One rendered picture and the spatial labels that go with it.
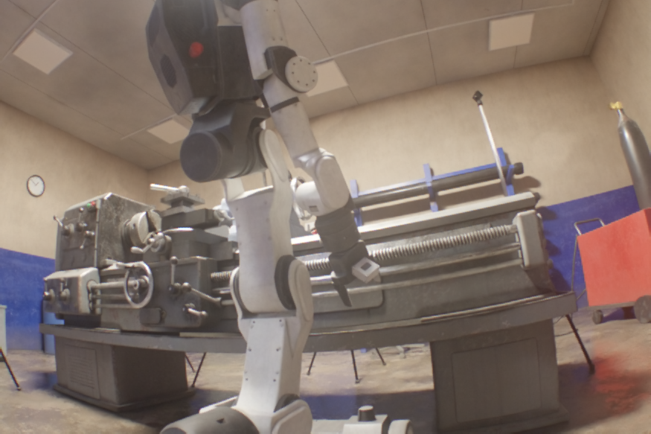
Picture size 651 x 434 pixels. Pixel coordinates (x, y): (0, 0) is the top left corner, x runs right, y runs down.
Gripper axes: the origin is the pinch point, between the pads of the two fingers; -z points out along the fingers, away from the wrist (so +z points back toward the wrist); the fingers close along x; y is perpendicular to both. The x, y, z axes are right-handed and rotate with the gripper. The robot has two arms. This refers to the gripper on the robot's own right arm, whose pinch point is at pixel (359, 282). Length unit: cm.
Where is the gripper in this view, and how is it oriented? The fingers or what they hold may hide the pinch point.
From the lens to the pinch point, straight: 86.3
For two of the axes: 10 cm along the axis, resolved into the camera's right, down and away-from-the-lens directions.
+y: -6.0, 0.9, 8.0
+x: 7.1, -4.1, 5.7
